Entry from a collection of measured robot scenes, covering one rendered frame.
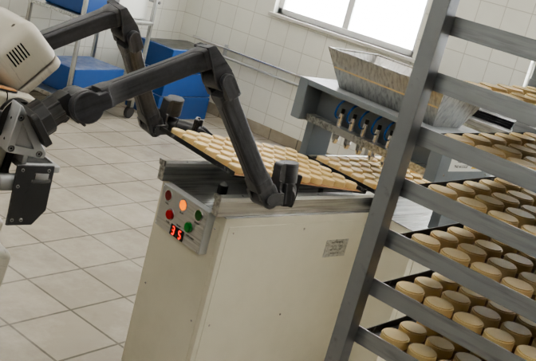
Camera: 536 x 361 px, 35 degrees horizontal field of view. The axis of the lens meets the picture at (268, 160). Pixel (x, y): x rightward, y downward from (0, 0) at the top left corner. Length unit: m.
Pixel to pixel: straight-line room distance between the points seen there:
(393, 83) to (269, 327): 0.95
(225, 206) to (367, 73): 0.87
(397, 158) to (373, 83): 1.74
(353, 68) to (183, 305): 1.08
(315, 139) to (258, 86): 4.07
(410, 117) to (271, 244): 1.39
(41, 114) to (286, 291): 1.19
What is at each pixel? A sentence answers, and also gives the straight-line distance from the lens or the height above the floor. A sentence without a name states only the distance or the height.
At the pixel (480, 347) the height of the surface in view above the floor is 1.14.
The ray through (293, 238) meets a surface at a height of 0.76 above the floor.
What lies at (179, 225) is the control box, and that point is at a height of 0.75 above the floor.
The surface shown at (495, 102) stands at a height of 1.50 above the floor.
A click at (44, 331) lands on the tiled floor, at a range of 3.46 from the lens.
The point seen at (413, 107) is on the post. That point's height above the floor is 1.45.
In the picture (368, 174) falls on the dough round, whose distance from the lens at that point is 3.13.
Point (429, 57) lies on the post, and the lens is 1.34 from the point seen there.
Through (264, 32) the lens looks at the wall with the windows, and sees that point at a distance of 7.42.
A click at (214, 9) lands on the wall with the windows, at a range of 7.80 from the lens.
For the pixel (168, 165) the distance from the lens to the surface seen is 2.70.
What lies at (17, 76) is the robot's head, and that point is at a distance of 2.10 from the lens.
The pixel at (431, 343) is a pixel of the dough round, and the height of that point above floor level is 1.06.
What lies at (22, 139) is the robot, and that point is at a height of 1.08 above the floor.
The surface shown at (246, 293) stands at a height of 0.57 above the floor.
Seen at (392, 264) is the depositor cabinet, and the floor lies 0.69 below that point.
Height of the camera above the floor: 1.65
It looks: 14 degrees down
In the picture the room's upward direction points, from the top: 15 degrees clockwise
